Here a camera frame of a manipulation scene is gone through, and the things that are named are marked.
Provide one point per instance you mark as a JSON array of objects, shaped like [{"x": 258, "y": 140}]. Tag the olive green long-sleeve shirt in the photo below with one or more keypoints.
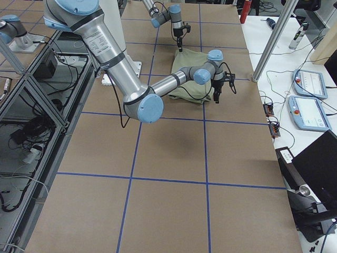
[{"x": 191, "y": 91}]

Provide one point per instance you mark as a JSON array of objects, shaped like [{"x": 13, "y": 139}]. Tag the blue teach pendant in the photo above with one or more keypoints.
[
  {"x": 308, "y": 114},
  {"x": 309, "y": 83}
]

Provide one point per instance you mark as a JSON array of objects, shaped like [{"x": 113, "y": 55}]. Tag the far blue teach pendant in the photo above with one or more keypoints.
[{"x": 309, "y": 83}]

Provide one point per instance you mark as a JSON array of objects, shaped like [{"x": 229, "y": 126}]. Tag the clear spray bottle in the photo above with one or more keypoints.
[{"x": 298, "y": 36}]

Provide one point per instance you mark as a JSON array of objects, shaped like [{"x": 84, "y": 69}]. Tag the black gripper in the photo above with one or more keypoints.
[
  {"x": 178, "y": 32},
  {"x": 217, "y": 85}
]

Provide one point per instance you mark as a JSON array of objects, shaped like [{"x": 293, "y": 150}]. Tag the near blue teach pendant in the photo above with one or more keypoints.
[{"x": 308, "y": 114}]

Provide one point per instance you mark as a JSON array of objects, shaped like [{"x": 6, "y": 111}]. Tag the aluminium frame pillar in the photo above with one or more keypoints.
[{"x": 277, "y": 31}]

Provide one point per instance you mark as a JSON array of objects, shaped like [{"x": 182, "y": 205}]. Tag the black laptop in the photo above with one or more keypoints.
[{"x": 316, "y": 164}]

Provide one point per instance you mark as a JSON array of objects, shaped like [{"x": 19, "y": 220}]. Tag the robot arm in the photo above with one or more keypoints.
[
  {"x": 140, "y": 101},
  {"x": 160, "y": 15}
]

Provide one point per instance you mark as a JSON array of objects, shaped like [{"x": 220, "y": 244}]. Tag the black box with white label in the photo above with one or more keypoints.
[{"x": 288, "y": 170}]

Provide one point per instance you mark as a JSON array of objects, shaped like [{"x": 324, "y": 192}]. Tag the red cylinder bottle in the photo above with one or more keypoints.
[{"x": 245, "y": 11}]

